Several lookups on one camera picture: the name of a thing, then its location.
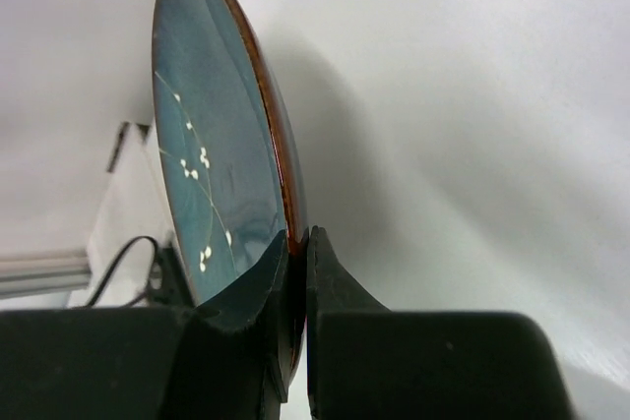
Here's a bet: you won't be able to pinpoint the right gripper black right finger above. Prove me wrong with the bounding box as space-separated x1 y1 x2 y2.
306 227 576 419

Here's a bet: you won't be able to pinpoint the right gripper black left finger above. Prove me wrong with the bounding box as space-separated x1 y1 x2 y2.
1 233 288 419

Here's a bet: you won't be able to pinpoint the teal round plate white blossoms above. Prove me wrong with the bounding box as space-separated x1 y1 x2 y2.
150 0 311 387

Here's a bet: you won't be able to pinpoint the aluminium base rail with mounts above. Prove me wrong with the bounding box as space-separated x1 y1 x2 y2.
1 122 174 311

